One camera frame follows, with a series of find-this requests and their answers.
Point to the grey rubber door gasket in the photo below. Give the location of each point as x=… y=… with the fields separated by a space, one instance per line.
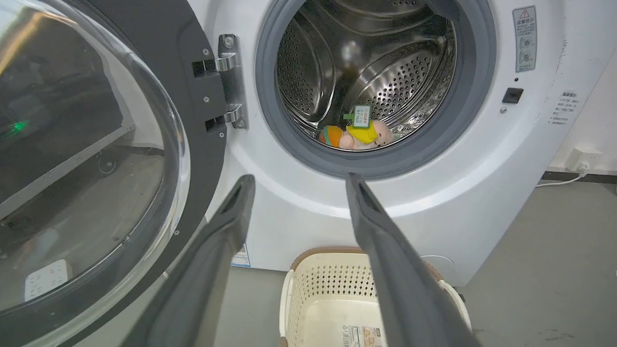
x=475 y=82

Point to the white power strip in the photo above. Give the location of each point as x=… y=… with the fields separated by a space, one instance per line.
x=47 y=279

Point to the white wall power socket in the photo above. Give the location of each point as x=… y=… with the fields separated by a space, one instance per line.
x=583 y=159

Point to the round glass washing machine door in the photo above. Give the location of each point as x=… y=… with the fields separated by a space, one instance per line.
x=91 y=159

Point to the cream perforated laundry basket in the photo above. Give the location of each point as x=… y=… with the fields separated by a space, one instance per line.
x=332 y=299

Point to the grey warning sticker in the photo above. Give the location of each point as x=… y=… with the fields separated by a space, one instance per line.
x=524 y=38

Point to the stainless steel perforated drum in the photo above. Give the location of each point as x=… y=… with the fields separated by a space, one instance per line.
x=366 y=67

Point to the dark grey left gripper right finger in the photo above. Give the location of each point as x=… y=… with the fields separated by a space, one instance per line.
x=400 y=270

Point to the white front-load washing machine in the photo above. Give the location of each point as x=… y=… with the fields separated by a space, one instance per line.
x=482 y=159

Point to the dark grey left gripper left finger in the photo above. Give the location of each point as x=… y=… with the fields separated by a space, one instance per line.
x=202 y=279

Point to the chrome door hinge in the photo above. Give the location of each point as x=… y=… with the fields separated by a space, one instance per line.
x=231 y=82

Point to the black door latch slot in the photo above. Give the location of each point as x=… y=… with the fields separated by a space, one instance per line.
x=512 y=95

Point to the plush doll with yellow shirt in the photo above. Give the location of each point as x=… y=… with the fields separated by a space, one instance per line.
x=359 y=135

